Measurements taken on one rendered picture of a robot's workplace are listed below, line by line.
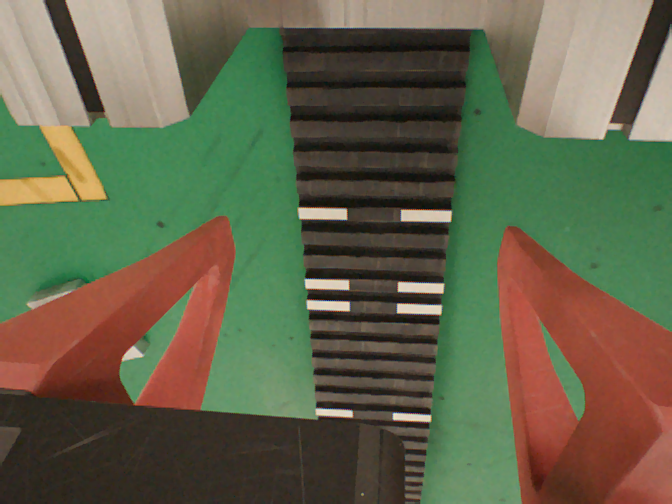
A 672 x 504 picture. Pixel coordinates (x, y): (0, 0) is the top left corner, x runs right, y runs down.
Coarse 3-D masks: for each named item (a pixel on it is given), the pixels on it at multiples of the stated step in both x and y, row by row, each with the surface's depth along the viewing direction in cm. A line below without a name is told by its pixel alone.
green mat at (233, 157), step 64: (256, 64) 15; (0, 128) 17; (128, 128) 17; (192, 128) 17; (256, 128) 16; (512, 128) 16; (128, 192) 19; (192, 192) 18; (256, 192) 18; (512, 192) 17; (576, 192) 17; (640, 192) 17; (0, 256) 22; (64, 256) 22; (128, 256) 21; (256, 256) 20; (448, 256) 19; (576, 256) 19; (640, 256) 18; (0, 320) 25; (256, 320) 23; (448, 320) 22; (128, 384) 28; (256, 384) 27; (448, 384) 25; (576, 384) 24; (448, 448) 30; (512, 448) 29
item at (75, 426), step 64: (192, 256) 12; (64, 320) 8; (128, 320) 9; (192, 320) 13; (0, 384) 7; (64, 384) 8; (192, 384) 12; (0, 448) 7; (64, 448) 6; (128, 448) 6; (192, 448) 6; (256, 448) 6; (320, 448) 6; (384, 448) 6
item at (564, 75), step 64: (0, 0) 6; (64, 0) 6; (128, 0) 6; (192, 0) 7; (256, 0) 9; (320, 0) 9; (384, 0) 9; (448, 0) 9; (512, 0) 7; (576, 0) 5; (640, 0) 5; (0, 64) 7; (64, 64) 6; (128, 64) 6; (192, 64) 7; (512, 64) 7; (576, 64) 6; (640, 64) 6; (576, 128) 6; (640, 128) 6
